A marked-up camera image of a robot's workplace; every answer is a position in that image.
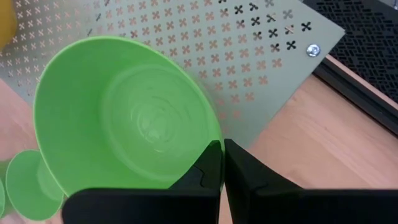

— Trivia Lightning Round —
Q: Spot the black aluminium table frame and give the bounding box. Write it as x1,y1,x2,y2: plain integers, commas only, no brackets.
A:
312,55,398,136

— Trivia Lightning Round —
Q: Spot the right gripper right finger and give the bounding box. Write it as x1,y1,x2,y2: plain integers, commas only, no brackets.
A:
223,138,398,224

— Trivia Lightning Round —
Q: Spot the yellow bowl with patterned inside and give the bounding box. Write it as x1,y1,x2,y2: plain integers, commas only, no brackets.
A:
0,0,18,50

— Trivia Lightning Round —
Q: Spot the green plastic bowl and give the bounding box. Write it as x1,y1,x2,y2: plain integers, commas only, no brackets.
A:
0,177,6,218
4,149,66,222
32,35,224,198

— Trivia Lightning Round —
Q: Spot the pale green perforated metal shelf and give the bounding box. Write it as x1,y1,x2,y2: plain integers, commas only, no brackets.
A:
0,0,346,150

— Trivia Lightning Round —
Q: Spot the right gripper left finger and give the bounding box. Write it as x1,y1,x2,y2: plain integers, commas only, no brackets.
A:
61,139,223,224

